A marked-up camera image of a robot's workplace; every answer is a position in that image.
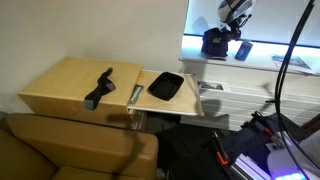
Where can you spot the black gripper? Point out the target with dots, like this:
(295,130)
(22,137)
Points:
(233,30)

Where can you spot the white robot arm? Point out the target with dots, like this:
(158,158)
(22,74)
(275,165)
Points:
(235,14)

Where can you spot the navy blue cap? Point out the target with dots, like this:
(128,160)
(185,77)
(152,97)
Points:
(215,43)

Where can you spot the colourful magazine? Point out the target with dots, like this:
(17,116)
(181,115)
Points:
(295,63)

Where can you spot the black plastic tray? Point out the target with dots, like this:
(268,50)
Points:
(165,86)

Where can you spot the small dark booklet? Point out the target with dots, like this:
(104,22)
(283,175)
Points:
(136,94)

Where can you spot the orange black clamp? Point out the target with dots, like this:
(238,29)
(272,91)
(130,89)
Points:
(221,155)

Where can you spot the dark grey sock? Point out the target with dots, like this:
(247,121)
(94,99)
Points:
(104,86)

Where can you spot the wooden cabinet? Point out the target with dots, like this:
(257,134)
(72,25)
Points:
(60,92)

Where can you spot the tan leather couch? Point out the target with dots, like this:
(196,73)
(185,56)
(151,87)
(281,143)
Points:
(42,148)

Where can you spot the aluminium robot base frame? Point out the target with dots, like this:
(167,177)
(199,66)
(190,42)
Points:
(261,156)

